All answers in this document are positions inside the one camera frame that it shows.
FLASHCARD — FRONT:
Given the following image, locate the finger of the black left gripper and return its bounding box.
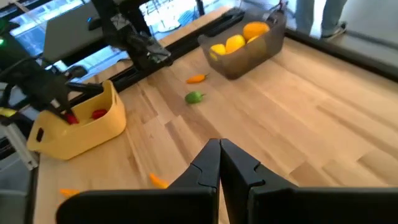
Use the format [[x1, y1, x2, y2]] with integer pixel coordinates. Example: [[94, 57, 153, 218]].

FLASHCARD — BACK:
[[46, 103, 65, 119], [60, 100, 76, 123]]

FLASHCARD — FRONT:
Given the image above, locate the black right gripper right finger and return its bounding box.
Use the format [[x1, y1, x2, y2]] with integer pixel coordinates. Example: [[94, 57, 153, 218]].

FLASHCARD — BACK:
[[219, 138, 398, 224]]

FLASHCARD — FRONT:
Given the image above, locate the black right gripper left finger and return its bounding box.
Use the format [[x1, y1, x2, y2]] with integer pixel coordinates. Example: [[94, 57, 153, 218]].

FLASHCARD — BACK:
[[55, 138, 221, 224]]

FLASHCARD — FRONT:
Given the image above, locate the red mini bell pepper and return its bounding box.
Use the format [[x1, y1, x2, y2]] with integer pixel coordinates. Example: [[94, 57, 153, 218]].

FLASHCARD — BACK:
[[63, 112, 80, 125], [91, 108, 108, 120]]

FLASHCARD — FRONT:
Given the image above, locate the yellow plastic basket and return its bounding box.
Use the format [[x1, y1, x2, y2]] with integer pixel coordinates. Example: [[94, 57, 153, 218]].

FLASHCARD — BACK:
[[26, 80, 127, 161]]

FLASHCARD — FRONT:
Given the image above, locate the green mini bell pepper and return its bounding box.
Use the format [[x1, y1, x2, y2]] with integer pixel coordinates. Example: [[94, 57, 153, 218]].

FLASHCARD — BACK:
[[184, 90, 205, 105]]

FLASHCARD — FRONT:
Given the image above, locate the yellow mango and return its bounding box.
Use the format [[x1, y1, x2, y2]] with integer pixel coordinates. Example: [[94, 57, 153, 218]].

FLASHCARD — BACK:
[[210, 43, 227, 57], [225, 34, 246, 54]]

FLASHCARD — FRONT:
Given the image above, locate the orange mango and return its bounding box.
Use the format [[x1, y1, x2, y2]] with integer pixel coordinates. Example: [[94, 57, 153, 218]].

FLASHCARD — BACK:
[[242, 21, 271, 41]]

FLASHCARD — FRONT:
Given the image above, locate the yellow tape tag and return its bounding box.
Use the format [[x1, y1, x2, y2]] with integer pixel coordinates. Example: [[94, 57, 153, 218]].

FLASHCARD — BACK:
[[0, 107, 17, 118]]

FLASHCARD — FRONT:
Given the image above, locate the dark grey desk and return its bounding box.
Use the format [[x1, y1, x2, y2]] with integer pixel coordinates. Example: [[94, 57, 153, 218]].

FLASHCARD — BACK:
[[43, 2, 106, 63]]

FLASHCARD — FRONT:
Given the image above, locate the grey translucent plastic bin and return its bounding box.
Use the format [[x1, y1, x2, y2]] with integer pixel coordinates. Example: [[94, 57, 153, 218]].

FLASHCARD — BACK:
[[198, 8, 287, 81]]

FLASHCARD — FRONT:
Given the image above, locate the person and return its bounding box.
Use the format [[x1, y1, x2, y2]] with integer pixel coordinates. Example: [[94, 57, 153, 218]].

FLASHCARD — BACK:
[[294, 0, 348, 40]]

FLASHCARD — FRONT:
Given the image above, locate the silver metal bracket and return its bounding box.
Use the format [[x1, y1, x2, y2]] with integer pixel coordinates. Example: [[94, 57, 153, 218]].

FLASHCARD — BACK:
[[0, 123, 40, 171]]

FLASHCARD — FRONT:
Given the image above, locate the black aluminium table frame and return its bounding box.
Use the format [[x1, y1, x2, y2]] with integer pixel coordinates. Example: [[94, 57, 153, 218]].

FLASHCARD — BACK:
[[67, 6, 398, 108]]

